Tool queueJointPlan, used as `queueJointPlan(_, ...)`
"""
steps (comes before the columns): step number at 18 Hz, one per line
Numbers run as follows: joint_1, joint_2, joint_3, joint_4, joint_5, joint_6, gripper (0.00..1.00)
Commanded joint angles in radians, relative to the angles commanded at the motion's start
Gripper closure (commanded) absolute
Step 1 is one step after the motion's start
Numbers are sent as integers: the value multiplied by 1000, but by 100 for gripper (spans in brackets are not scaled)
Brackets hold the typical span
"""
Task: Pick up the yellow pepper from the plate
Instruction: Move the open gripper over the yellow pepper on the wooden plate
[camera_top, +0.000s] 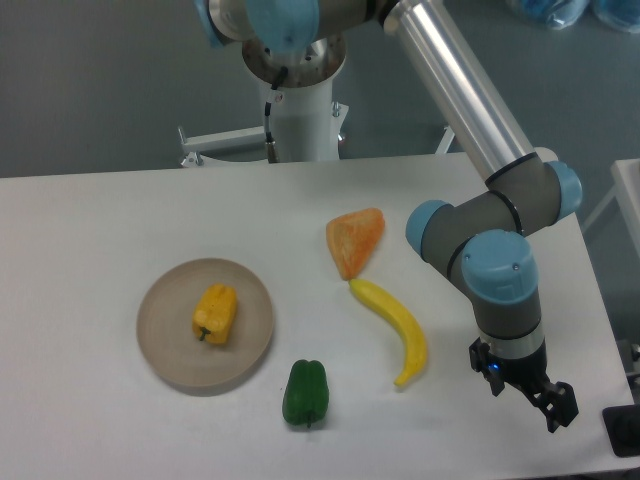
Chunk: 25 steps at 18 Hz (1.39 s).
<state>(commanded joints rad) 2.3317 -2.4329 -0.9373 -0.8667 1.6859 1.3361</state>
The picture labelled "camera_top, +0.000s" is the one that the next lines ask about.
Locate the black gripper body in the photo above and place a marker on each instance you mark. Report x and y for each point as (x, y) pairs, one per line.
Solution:
(525, 370)

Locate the blue plastic bags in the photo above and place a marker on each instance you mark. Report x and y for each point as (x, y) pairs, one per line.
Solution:
(620, 15)

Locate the white metal base frame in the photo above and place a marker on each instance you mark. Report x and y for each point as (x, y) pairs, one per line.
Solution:
(193, 147)

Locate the black device at edge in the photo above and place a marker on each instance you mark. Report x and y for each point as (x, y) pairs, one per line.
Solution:
(622, 422)

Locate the yellow toy banana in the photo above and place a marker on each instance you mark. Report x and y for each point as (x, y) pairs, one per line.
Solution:
(381, 302)

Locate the orange toy fruit slice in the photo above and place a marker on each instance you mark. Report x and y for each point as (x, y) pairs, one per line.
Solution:
(352, 238)

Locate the yellow toy bell pepper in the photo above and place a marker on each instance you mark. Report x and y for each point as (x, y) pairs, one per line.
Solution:
(214, 314)

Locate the green toy bell pepper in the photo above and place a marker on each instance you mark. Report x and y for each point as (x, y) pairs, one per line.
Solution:
(306, 397)

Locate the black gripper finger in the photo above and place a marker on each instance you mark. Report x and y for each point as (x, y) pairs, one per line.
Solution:
(482, 362)
(556, 401)

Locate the round beige wooden plate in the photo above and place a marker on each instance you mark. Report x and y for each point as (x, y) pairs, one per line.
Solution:
(184, 359)

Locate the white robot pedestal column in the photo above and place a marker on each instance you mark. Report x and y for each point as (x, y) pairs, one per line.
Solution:
(296, 92)

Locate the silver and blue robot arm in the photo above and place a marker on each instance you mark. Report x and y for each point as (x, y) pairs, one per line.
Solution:
(480, 246)

